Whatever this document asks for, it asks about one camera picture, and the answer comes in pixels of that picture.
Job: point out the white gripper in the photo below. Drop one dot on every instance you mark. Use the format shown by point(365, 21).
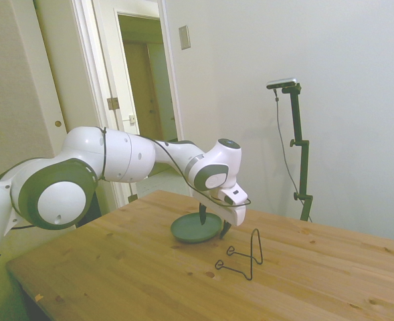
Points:
point(231, 214)

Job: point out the grey-green round plate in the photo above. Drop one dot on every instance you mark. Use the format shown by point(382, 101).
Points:
point(188, 230)

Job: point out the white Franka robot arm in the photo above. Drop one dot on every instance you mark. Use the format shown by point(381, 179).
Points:
point(83, 147)

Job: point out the metal door strike plate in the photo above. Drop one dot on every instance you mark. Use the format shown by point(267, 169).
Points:
point(132, 119)

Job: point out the black ribbed floor appliance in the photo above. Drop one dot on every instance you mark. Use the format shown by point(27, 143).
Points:
point(94, 210)

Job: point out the brown wooden hallway door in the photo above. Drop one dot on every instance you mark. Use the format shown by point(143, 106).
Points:
point(140, 90)

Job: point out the brass door hinge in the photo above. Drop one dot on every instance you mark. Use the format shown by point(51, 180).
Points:
point(113, 103)

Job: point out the beige open door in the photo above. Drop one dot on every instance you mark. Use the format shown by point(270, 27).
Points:
point(57, 83)

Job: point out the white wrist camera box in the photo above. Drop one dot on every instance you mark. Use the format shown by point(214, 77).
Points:
point(235, 195)

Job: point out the black camera stand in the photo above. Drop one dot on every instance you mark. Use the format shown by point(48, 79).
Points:
point(303, 160)

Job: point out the grey exterior camera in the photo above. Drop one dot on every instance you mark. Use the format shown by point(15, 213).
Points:
point(282, 83)

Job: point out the beige wall switch plate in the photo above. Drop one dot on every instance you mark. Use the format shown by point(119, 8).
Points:
point(184, 37)

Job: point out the white door frame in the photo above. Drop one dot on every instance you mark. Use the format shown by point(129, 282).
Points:
point(86, 50)

